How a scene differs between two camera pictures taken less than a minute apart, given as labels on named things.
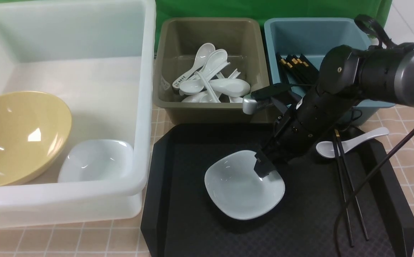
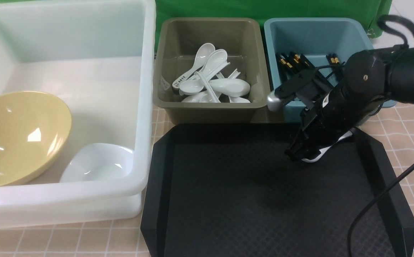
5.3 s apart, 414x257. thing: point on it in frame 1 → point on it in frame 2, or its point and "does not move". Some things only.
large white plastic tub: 98,58 does not move
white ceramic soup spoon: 326,149 → 323,149
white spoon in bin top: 201,54 does not move
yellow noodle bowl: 20,134 does not move
